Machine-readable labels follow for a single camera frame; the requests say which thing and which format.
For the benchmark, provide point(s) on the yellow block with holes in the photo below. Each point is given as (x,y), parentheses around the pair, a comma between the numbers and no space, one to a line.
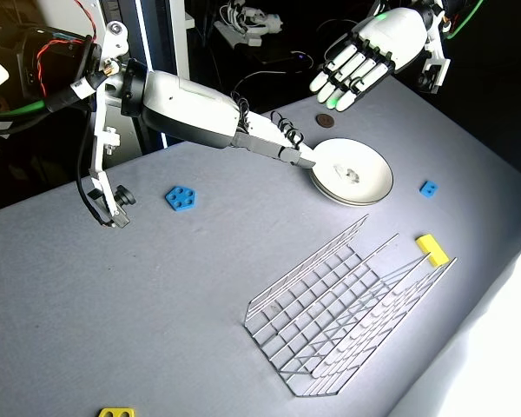
(115,412)

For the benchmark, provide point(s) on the small blue two-hole block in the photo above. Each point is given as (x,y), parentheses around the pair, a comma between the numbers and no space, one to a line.
(428,189)

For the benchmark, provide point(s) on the dark cabinet with lit strip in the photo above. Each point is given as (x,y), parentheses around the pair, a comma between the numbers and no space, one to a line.
(154,35)

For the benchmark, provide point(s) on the yellow rectangular block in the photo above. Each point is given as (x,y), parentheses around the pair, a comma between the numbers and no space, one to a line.
(434,252)

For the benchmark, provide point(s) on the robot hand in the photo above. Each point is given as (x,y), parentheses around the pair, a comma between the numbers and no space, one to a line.
(395,39)
(186,108)

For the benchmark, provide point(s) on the blue pentagon block with holes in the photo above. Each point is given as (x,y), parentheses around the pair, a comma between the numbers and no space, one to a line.
(181,199)

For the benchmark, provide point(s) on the white round plate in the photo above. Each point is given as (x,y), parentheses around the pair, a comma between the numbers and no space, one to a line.
(356,165)
(351,204)

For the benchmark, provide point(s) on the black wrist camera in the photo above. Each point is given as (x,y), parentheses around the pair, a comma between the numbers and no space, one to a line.
(123,196)
(426,80)

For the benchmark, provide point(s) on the black device with purple light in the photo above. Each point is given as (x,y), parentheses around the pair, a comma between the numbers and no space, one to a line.
(282,57)

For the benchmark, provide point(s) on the small round disc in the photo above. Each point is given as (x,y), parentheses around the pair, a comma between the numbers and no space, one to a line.
(325,120)

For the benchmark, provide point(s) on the grey tablecloth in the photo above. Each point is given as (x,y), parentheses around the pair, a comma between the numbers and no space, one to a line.
(113,304)

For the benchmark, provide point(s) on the spare robot hand on desk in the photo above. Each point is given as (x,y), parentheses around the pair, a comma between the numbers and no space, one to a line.
(252,19)

